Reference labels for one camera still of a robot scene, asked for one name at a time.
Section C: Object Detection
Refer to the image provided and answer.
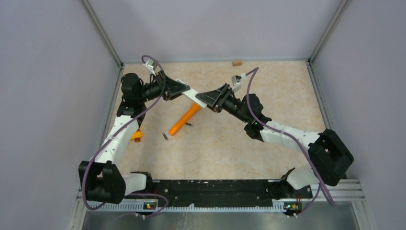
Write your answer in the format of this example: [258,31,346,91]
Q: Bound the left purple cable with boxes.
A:
[81,55,169,218]

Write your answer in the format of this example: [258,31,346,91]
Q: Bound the small brown wooden block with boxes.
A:
[232,60,242,67]

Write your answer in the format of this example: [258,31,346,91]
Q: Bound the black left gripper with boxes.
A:
[137,70,190,103]

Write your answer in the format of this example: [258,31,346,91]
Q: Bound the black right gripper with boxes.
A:
[196,84,249,124]

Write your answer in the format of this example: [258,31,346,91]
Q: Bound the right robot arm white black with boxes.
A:
[196,84,354,197]

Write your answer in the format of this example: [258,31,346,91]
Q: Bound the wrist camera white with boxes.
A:
[231,73,247,92]
[144,58,161,76]

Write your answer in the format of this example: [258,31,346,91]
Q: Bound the small white remote control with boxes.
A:
[182,87,207,108]

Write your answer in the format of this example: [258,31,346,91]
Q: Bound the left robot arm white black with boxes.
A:
[78,70,190,208]

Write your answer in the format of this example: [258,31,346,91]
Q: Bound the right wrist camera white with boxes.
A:
[231,73,247,92]

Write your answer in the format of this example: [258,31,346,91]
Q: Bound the yellow red toy truck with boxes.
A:
[130,129,144,143]

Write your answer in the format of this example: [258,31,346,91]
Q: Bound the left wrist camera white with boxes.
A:
[144,58,161,76]

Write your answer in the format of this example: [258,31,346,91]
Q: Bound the white slotted cable duct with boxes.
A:
[97,199,299,213]

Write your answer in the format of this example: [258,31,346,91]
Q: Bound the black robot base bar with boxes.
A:
[126,179,313,208]

